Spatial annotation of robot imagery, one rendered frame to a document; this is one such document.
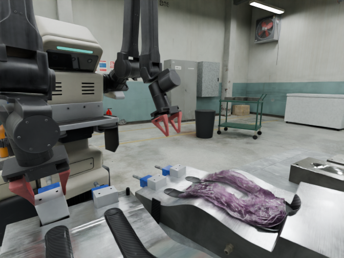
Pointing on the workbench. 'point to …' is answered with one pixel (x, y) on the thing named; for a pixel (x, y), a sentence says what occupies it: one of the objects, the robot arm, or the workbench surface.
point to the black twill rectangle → (155, 210)
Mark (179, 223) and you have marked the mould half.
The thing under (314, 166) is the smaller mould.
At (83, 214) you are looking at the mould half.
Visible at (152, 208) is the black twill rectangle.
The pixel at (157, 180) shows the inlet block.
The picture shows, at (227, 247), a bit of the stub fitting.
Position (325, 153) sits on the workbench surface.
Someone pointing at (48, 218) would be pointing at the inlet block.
